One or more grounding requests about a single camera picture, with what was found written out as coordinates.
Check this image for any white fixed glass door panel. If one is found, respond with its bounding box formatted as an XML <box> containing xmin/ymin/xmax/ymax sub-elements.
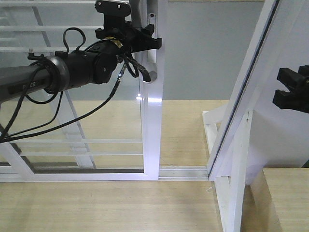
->
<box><xmin>0</xmin><ymin>0</ymin><xmax>145</xmax><ymax>170</ymax></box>

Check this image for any light wooden base platform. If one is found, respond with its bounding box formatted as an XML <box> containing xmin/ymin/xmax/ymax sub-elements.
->
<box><xmin>0</xmin><ymin>100</ymin><xmax>225</xmax><ymax>232</ymax></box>

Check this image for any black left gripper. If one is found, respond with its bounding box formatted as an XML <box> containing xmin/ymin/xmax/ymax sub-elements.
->
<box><xmin>95</xmin><ymin>15</ymin><xmax>162</xmax><ymax>52</ymax></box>

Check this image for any green cushion mat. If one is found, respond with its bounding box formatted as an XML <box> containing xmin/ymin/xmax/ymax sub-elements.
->
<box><xmin>302</xmin><ymin>160</ymin><xmax>309</xmax><ymax>168</ymax></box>

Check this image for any light wooden box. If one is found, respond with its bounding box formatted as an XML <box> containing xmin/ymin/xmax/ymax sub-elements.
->
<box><xmin>241</xmin><ymin>168</ymin><xmax>309</xmax><ymax>232</ymax></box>

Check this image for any white curved door handle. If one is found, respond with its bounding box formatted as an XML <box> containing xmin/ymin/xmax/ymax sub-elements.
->
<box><xmin>129</xmin><ymin>0</ymin><xmax>160</xmax><ymax>84</ymax></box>

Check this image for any white triangular support brace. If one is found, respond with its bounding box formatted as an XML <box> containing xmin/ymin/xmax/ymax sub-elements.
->
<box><xmin>207</xmin><ymin>111</ymin><xmax>253</xmax><ymax>232</ymax></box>

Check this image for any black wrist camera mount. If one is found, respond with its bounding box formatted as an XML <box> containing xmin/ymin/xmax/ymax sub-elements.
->
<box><xmin>95</xmin><ymin>0</ymin><xmax>131</xmax><ymax>17</ymax></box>

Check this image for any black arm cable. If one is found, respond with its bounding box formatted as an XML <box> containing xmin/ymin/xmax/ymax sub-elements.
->
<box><xmin>0</xmin><ymin>27</ymin><xmax>150</xmax><ymax>143</ymax></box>

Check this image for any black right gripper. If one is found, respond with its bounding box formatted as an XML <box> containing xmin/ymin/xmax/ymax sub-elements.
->
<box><xmin>272</xmin><ymin>65</ymin><xmax>309</xmax><ymax>112</ymax></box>

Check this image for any white door frame post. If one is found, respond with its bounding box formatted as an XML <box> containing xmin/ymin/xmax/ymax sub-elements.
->
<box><xmin>208</xmin><ymin>0</ymin><xmax>309</xmax><ymax>175</ymax></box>

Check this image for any white framed sliding glass door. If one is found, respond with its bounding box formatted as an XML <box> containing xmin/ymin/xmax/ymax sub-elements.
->
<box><xmin>0</xmin><ymin>0</ymin><xmax>168</xmax><ymax>182</ymax></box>

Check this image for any aluminium floor door track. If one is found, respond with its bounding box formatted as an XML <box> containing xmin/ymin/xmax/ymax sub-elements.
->
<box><xmin>159</xmin><ymin>166</ymin><xmax>209</xmax><ymax>181</ymax></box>

